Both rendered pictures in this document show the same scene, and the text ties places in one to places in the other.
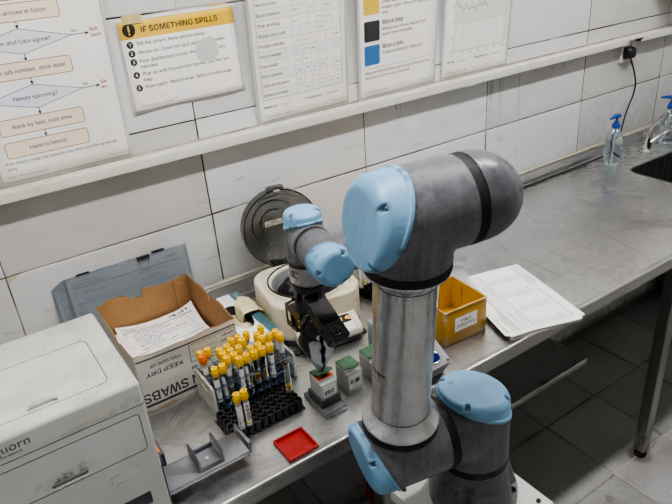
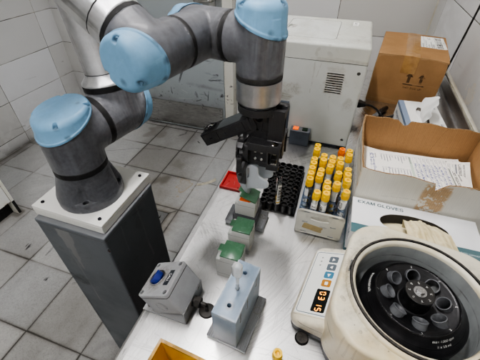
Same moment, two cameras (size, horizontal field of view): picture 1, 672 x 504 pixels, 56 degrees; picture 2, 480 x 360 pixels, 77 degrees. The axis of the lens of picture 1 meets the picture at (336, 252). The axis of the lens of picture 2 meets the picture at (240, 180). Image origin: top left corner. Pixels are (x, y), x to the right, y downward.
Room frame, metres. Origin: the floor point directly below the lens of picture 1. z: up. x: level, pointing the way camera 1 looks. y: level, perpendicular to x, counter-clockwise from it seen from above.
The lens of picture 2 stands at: (1.45, -0.27, 1.41)
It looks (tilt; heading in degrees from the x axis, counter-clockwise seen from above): 41 degrees down; 141
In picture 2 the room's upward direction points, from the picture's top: straight up
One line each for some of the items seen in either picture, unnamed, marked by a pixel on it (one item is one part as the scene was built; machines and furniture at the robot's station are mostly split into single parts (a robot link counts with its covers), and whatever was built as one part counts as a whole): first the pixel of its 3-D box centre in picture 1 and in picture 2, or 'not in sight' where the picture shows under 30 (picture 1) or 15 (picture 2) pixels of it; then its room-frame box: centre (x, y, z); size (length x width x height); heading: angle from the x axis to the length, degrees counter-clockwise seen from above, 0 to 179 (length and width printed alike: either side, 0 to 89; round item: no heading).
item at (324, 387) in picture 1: (323, 386); (247, 206); (1.09, 0.05, 0.92); 0.05 x 0.04 x 0.06; 32
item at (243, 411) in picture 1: (257, 394); (284, 173); (1.06, 0.19, 0.93); 0.17 x 0.09 x 0.11; 123
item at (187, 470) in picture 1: (195, 461); not in sight; (0.90, 0.30, 0.92); 0.21 x 0.07 x 0.05; 122
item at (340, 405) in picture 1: (324, 396); (247, 214); (1.09, 0.05, 0.89); 0.09 x 0.05 x 0.04; 32
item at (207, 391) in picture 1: (246, 373); (323, 194); (1.17, 0.22, 0.91); 0.20 x 0.10 x 0.07; 122
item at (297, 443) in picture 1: (295, 444); (236, 181); (0.96, 0.11, 0.88); 0.07 x 0.07 x 0.01; 32
